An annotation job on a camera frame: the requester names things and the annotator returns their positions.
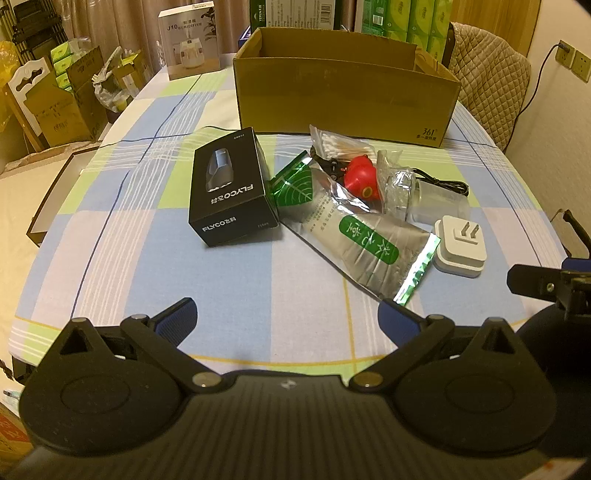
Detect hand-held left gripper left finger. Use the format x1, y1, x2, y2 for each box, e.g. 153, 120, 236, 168
58, 298, 227, 393

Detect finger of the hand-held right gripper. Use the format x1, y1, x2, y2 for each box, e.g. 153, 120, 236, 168
560, 257, 591, 278
506, 264, 566, 302

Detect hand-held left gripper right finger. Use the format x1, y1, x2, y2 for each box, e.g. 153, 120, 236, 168
348, 299, 518, 393

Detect white plug adapter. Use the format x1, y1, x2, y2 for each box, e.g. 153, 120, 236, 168
431, 215, 487, 279

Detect silver green foil pouch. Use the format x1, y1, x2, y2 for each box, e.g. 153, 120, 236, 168
269, 150, 441, 308

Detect clear plastic bag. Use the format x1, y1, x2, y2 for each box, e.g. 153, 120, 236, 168
376, 150, 471, 222

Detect black cable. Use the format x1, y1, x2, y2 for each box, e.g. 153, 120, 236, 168
411, 168, 469, 195

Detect black shaver box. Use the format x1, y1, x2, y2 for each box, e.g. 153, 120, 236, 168
188, 127, 283, 247

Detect red toy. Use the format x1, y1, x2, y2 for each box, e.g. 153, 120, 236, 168
344, 156, 384, 201

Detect black toy car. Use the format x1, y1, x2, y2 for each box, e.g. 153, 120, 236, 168
313, 147, 347, 181

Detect bag of cotton swabs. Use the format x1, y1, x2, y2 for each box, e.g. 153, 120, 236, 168
308, 124, 377, 162

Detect brown cardboard box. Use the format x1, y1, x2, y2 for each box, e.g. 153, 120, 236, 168
232, 26, 461, 148

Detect quilted chair cover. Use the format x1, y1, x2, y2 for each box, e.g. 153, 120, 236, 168
443, 21, 532, 153

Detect large printed cardboard box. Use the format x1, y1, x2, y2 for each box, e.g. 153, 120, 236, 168
7, 46, 109, 148

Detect small cardboard box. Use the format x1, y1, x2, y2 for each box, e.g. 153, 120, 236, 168
111, 53, 149, 99

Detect brown wooden panel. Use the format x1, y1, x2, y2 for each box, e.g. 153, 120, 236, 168
455, 0, 542, 49

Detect white humidifier box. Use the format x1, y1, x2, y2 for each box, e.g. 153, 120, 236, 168
158, 2, 221, 81

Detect stack of green tissue packs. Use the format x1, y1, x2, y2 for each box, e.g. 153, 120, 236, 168
355, 0, 455, 65

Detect white carved board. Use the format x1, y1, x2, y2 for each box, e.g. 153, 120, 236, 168
7, 58, 58, 153

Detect small green tissue packs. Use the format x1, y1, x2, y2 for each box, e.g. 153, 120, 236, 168
50, 39, 88, 90

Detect brown curtain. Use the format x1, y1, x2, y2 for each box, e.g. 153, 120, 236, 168
60, 0, 252, 70

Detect yellow plastic bag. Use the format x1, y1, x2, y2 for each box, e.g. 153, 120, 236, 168
0, 41, 23, 134

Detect green carton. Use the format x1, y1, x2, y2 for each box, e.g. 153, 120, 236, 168
249, 0, 343, 32

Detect black rack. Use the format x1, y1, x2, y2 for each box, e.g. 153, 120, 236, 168
0, 0, 63, 54

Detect charger plug with cable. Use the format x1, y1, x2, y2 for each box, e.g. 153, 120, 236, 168
501, 41, 572, 153

